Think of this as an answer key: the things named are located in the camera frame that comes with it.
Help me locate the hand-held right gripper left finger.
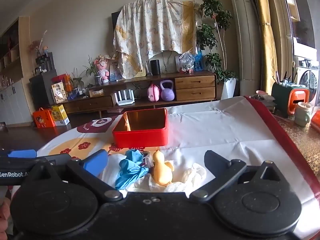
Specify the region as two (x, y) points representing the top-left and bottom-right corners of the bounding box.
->
(30, 149), (123, 202)

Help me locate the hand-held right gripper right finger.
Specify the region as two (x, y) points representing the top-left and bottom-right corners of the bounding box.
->
(189, 150), (288, 202)

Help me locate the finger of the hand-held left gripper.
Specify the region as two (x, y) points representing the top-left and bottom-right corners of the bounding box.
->
(0, 149), (37, 158)
(35, 154), (72, 166)

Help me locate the clear plastic packet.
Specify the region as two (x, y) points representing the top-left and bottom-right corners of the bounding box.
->
(184, 163), (207, 183)

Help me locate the blue rubber glove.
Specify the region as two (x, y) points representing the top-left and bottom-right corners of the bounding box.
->
(115, 149), (150, 190)

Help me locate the white gauze cloth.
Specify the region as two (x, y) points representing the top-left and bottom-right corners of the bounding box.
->
(135, 172), (190, 193)

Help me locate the red tin box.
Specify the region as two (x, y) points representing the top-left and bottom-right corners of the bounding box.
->
(112, 108), (168, 148)

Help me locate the yellow rubber duck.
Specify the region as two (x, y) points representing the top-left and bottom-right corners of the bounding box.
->
(149, 150), (175, 187)

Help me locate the person's left hand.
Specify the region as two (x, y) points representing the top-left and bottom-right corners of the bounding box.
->
(0, 201), (11, 235)

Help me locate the printed white red tablecloth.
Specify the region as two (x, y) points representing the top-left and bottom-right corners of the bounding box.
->
(36, 95), (320, 240)

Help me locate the orange gift box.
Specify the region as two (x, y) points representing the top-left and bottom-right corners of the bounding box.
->
(32, 107), (56, 128)

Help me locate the yellow carton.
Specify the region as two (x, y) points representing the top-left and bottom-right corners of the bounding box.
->
(51, 104), (69, 126)

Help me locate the white low cabinet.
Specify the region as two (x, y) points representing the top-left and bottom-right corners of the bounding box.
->
(0, 79), (33, 125)

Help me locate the dark wooden drawer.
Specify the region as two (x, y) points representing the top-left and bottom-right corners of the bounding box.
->
(64, 97), (114, 113)

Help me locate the yellow printed gift bag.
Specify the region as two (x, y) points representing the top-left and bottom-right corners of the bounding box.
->
(51, 82), (68, 104)

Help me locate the white router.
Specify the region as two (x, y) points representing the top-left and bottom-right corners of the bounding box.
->
(111, 91), (135, 106)

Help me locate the dark grey cabinet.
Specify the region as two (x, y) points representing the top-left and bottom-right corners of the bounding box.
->
(29, 69), (68, 109)

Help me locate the light wooden drawer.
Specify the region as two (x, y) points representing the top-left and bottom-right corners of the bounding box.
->
(176, 87), (216, 101)
(175, 76), (215, 89)

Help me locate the green tree in white planter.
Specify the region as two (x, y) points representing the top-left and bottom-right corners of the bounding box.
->
(196, 0), (239, 100)

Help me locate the wooden TV cabinet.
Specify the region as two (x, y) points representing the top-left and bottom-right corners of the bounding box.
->
(59, 70), (217, 115)

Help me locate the thin-leaved potted plant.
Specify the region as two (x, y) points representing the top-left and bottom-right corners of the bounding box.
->
(70, 67), (84, 89)

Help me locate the purple kettlebell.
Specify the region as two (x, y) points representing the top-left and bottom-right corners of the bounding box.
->
(160, 79), (175, 101)

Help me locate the red orange box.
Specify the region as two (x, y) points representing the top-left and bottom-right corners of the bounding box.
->
(52, 74), (73, 92)

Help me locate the pink lidded container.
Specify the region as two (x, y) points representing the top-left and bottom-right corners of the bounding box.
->
(250, 90), (275, 110)

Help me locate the small plant in striped pot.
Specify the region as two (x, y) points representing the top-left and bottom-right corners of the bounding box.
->
(84, 56), (103, 85)

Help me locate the green utensil holder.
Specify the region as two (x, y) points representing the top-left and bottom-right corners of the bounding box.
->
(271, 81), (294, 117)

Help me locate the pink small suitcase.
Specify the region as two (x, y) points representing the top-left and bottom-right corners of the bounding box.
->
(147, 83), (161, 102)

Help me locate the gold patterned table cover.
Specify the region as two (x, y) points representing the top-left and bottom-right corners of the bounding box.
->
(272, 112), (320, 180)

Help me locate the pale blue printed box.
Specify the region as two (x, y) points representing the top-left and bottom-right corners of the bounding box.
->
(109, 61), (123, 82)

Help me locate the black drinks machine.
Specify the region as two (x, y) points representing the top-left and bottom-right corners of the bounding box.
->
(35, 52), (55, 74)

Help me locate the pink plush doll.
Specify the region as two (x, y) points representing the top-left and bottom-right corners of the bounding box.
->
(94, 54), (111, 83)

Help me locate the pale green mug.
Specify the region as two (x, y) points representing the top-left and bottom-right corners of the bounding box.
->
(294, 102), (313, 127)

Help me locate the clear bag of items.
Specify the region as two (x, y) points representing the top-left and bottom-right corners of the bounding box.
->
(178, 51), (195, 74)

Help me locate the orange plastic container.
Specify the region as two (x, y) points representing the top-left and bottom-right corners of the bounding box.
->
(287, 87), (310, 115)

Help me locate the orange packet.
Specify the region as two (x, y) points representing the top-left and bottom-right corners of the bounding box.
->
(311, 110), (320, 133)

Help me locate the vase of dried flowers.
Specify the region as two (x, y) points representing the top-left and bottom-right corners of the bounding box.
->
(30, 30), (48, 57)

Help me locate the black speaker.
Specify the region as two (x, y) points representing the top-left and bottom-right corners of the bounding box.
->
(150, 59), (161, 76)

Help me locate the beige standing air conditioner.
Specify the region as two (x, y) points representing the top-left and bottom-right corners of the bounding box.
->
(226, 0), (262, 97)

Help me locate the washing machine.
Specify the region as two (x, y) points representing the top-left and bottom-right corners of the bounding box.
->
(294, 55), (320, 103)

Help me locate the yellow curtain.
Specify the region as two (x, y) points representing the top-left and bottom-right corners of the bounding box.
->
(254, 0), (279, 95)

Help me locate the floral yellow sheet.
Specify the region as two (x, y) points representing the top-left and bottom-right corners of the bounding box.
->
(114, 0), (202, 79)

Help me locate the black television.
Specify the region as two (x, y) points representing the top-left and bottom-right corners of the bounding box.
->
(111, 11), (120, 32)

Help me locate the wooden wall shelf unit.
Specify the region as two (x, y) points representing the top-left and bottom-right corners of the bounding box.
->
(0, 16), (30, 79)

